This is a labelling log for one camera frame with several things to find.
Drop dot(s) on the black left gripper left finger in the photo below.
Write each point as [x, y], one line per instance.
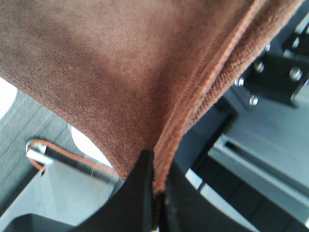
[130, 209]

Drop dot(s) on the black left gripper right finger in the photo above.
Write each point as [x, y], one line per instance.
[184, 209]

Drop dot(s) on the brown towel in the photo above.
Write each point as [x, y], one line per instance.
[134, 74]

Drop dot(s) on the black metal bracket with screws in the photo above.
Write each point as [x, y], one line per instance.
[281, 71]

